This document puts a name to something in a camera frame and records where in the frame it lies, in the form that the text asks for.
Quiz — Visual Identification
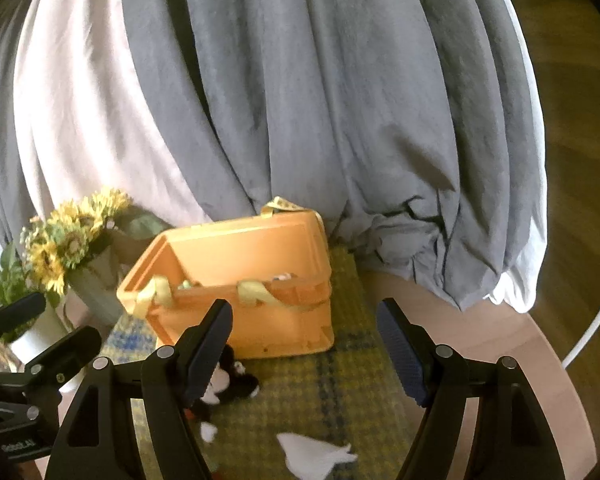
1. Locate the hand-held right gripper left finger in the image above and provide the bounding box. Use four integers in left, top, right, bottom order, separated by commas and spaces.
44, 299, 234, 480

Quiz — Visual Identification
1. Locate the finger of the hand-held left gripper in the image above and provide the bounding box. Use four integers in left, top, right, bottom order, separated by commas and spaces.
0, 291, 47, 368
10, 326, 103, 411

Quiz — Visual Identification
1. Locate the green leafy plant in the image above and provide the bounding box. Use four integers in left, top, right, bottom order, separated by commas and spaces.
0, 242, 36, 341

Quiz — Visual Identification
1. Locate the orange plastic crate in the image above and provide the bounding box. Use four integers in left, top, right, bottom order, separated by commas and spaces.
116, 195, 336, 361

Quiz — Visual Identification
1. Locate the mouse plush toy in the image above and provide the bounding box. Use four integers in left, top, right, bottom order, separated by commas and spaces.
190, 345, 261, 443

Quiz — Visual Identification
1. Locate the pale pink curtain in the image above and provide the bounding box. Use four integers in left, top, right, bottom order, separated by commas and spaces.
12, 0, 216, 241

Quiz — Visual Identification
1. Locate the white paper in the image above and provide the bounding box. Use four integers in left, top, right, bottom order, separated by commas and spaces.
276, 431, 359, 480

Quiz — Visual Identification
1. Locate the white curved rod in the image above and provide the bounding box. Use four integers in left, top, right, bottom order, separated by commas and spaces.
562, 265, 600, 366

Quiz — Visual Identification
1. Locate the yellow blue plaid table runner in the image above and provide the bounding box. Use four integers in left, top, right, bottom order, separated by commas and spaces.
97, 245, 431, 480

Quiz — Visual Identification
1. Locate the white curtain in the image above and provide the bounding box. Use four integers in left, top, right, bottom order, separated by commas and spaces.
485, 205, 548, 316

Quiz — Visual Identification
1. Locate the sunflower bouquet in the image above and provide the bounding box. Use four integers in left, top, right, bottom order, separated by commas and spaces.
20, 187, 171, 296

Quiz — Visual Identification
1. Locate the grey green vase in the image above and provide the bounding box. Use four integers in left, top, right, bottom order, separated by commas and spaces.
67, 245, 131, 328

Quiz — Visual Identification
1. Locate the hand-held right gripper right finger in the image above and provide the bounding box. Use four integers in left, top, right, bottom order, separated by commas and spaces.
376, 298, 566, 480

